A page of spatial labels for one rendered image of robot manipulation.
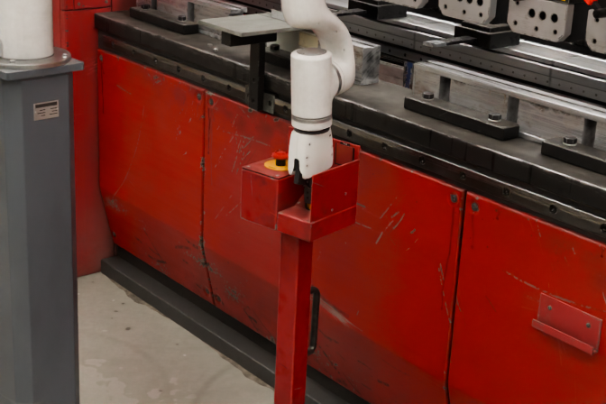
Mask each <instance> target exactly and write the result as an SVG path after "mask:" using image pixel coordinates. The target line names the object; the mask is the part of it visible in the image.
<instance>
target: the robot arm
mask: <svg viewBox="0 0 606 404"><path fill-rule="evenodd" d="M281 8H282V12H283V16H284V19H285V21H286V22H287V24H288V25H290V26H292V27H294V28H299V29H310V30H311V31H313V32H314V34H315V35H316V36H317V38H318V40H319V43H320V46H321V48H312V47H311V48H302V49H298V50H294V51H293V52H292V53H291V54H290V72H291V124H292V126H293V127H294V130H293V131H292V132H291V136H290V141H289V174H290V175H294V174H295V177H294V184H298V185H302V186H303V187H304V201H305V203H307V204H310V205H311V189H312V175H315V174H317V173H319V172H322V171H325V170H330V167H331V166H332V165H333V139H332V133H331V127H330V126H331V125H332V101H333V98H334V96H337V95H340V94H342V93H344V92H345V91H347V90H349V89H350V88H351V87H352V85H353V84H354V80H355V61H354V46H353V42H352V38H351V35H350V33H349V32H348V30H347V28H346V26H345V25H344V23H343V22H342V21H341V20H340V19H339V18H338V17H337V16H336V15H334V14H333V13H332V12H331V11H330V10H329V9H328V8H327V6H326V0H281ZM70 60H71V54H70V52H69V51H67V50H64V49H62V48H57V47H53V17H52V0H0V69H48V68H53V67H58V66H61V65H64V64H66V63H68V62H70ZM308 179H309V180H308Z"/></svg>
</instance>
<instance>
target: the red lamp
mask: <svg viewBox="0 0 606 404"><path fill-rule="evenodd" d="M353 152H354V148H353V147H349V146H345V145H342V144H339V143H337V144H336V156H335V163H338V164H341V165H343V164H346V163H348V162H351V161H353Z"/></svg>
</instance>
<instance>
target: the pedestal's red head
mask: <svg viewBox="0 0 606 404"><path fill-rule="evenodd" d="M332 139H333V165H335V166H337V167H334V168H332V169H330V170H325V171H322V172H319V173H317V174H315V175H312V189H311V207H310V210H307V209H306V208H305V204H306V203H305V201H304V187H303V186H302V185H298V184H294V177H295V174H294V175H290V174H289V171H288V170H271V169H268V168H266V167H265V166H264V163H265V162H266V161H272V160H275V159H273V158H272V157H271V158H269V159H266V160H262V161H257V162H255V163H252V164H249V165H246V166H242V168H243V169H242V186H241V218H242V219H244V220H247V221H250V222H253V223H255V224H258V225H262V226H265V227H268V228H270V229H273V230H277V231H278V232H281V233H284V234H288V235H290V236H293V237H296V238H298V239H301V240H304V241H307V242H309V243H310V242H313V241H315V240H317V239H319V238H321V237H324V236H326V235H329V234H331V233H334V232H336V231H339V230H341V229H343V228H346V227H347V226H350V225H353V224H355V217H356V205H357V190H358V176H359V163H360V159H359V154H360V149H361V146H360V145H356V144H353V143H350V147H354V159H353V161H351V162H348V163H346V164H343V165H337V164H335V143H336V142H337V143H340V142H344V141H340V140H337V139H334V138H332ZM346 143H349V142H346ZM340 144H341V143H340Z"/></svg>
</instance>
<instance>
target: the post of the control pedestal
mask: <svg viewBox="0 0 606 404"><path fill-rule="evenodd" d="M312 253H313V242H310V243H309V242H307V241H304V240H301V239H298V238H296V237H293V236H290V235H288V234H284V233H281V235H280V278H279V301H278V323H277V345H276V367H275V390H274V404H305V395H306V378H307V359H308V325H309V307H310V289H311V271H312Z"/></svg>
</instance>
